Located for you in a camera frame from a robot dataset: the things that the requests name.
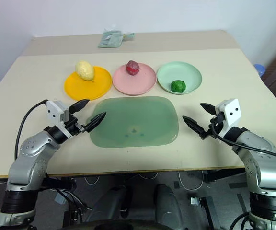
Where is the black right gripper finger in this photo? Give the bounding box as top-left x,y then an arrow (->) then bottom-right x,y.
200,103 -> 216,116
182,115 -> 207,140

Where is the blue round object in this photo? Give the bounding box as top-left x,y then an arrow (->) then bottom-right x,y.
253,64 -> 266,78

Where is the pink round plate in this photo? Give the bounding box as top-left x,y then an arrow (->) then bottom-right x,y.
112,63 -> 157,96

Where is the black table frame bar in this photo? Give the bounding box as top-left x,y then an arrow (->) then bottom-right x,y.
204,167 -> 247,183

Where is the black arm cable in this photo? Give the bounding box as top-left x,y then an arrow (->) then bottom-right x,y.
210,121 -> 276,166
14,99 -> 49,159

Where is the red fruit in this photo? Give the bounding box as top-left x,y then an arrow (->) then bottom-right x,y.
125,60 -> 140,76

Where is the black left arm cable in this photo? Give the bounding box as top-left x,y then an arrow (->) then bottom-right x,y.
14,99 -> 49,159

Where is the white floor cable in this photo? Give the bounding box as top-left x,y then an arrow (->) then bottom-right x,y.
178,170 -> 205,192
84,175 -> 101,185

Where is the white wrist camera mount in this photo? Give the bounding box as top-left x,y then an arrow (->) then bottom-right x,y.
46,100 -> 73,138
214,98 -> 241,138

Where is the yellow round plate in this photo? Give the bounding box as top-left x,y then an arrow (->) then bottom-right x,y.
64,66 -> 113,101

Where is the green round fruit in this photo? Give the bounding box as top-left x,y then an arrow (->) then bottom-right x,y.
171,80 -> 186,93

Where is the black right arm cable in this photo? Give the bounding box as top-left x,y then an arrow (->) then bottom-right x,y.
210,121 -> 276,166

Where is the green rectangular tray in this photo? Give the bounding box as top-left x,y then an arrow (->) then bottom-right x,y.
89,96 -> 179,148

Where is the dark rounded robot leg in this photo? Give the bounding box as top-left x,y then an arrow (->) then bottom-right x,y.
84,186 -> 129,223
153,184 -> 184,226

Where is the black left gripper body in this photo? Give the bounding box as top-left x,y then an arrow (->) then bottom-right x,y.
63,115 -> 90,138

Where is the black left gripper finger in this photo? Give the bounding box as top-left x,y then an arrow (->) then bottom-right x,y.
84,112 -> 107,133
69,98 -> 91,114

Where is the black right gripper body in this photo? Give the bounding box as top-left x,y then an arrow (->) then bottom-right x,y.
201,111 -> 225,141

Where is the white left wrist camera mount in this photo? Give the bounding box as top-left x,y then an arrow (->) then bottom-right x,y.
46,100 -> 73,138

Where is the pale yellow lemon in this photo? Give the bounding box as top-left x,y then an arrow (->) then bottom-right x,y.
75,60 -> 95,81

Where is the light green round plate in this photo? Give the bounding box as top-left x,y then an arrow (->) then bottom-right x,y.
157,61 -> 203,95

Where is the clear bag with green cloths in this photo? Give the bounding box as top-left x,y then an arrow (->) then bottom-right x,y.
97,29 -> 136,49

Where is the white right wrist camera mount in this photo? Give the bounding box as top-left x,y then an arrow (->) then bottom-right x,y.
214,98 -> 241,138

